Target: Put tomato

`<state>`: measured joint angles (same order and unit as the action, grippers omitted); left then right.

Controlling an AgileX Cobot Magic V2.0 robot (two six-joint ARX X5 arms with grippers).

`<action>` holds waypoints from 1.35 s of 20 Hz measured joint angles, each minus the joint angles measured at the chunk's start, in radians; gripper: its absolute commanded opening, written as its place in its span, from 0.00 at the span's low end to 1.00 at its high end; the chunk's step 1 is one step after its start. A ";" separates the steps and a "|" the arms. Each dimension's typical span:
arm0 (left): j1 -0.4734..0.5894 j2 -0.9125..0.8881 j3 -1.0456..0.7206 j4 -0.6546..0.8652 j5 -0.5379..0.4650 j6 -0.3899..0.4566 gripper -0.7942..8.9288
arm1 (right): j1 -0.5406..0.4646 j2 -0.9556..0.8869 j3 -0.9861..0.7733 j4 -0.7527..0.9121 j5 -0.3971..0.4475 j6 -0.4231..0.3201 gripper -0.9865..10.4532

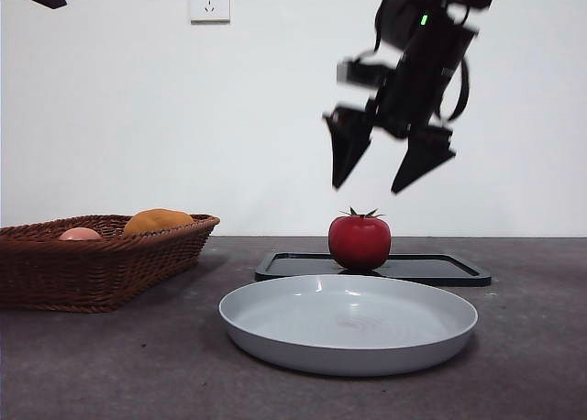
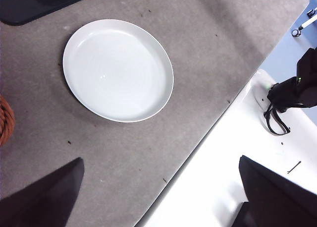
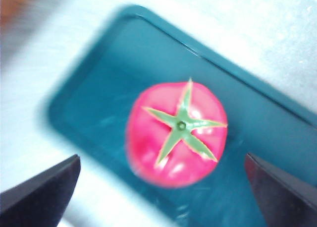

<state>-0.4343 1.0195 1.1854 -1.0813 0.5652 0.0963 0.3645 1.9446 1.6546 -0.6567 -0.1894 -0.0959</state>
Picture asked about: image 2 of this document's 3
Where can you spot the brown wicker basket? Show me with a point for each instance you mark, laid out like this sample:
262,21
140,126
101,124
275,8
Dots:
6,123

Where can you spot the pale grey round plate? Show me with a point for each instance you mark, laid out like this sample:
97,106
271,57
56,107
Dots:
116,71

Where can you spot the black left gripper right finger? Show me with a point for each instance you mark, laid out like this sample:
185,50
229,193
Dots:
277,199

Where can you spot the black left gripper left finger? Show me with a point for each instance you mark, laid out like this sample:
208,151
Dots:
44,199

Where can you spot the black rectangular tray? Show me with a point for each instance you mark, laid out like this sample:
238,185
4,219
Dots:
29,4

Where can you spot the white stand pole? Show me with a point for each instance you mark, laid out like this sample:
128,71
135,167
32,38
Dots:
307,23

